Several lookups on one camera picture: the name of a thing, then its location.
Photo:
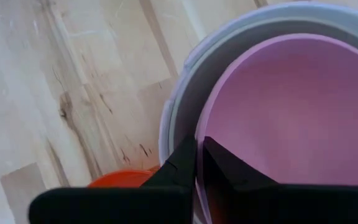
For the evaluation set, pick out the pink plastic bowl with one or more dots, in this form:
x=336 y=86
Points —
x=291 y=109

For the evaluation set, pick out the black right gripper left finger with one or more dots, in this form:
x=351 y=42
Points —
x=120 y=205

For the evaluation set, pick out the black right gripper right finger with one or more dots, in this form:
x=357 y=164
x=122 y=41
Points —
x=259 y=205

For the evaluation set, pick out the large white bowl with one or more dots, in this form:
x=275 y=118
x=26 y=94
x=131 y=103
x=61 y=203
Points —
x=197 y=71

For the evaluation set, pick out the small orange bowl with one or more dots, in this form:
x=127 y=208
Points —
x=120 y=179

